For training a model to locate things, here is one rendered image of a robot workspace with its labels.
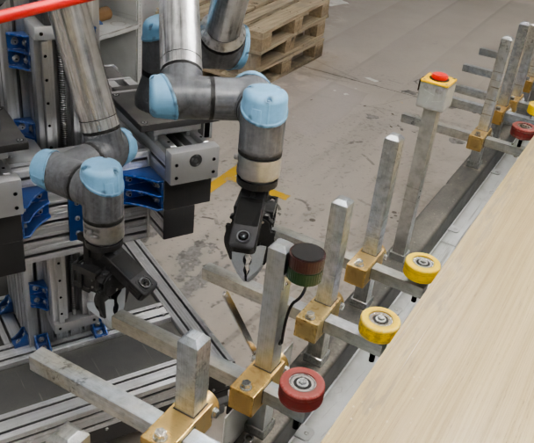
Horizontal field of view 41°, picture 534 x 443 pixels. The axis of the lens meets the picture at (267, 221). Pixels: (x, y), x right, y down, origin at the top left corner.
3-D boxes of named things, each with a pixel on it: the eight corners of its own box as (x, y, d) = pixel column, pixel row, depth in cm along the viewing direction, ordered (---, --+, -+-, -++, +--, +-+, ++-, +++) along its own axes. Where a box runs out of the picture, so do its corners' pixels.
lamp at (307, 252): (270, 353, 128) (283, 252, 117) (285, 337, 132) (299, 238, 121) (299, 367, 125) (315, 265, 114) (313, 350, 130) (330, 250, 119)
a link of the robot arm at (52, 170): (68, 170, 145) (111, 188, 140) (25, 192, 136) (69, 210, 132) (67, 134, 140) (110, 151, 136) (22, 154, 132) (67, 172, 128)
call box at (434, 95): (414, 108, 176) (421, 78, 172) (423, 100, 181) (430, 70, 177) (441, 116, 173) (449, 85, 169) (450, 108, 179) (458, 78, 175)
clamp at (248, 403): (227, 406, 130) (229, 386, 127) (264, 365, 140) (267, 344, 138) (254, 420, 128) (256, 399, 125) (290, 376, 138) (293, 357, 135)
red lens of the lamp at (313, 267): (281, 265, 118) (283, 254, 116) (299, 250, 122) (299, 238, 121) (313, 279, 115) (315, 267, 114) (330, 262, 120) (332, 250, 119)
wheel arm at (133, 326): (111, 331, 144) (111, 315, 142) (122, 323, 146) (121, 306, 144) (302, 427, 127) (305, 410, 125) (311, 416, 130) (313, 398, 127)
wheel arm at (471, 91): (442, 90, 297) (444, 81, 295) (444, 89, 300) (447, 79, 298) (549, 119, 280) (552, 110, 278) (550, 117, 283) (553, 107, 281)
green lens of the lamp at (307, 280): (279, 278, 119) (281, 266, 118) (297, 261, 123) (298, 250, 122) (312, 291, 117) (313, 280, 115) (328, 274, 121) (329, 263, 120)
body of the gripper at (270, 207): (277, 224, 133) (284, 166, 127) (269, 249, 126) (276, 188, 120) (235, 217, 134) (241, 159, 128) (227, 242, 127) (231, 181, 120)
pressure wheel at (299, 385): (265, 431, 129) (271, 383, 123) (286, 404, 135) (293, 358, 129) (304, 451, 126) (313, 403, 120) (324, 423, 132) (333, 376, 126)
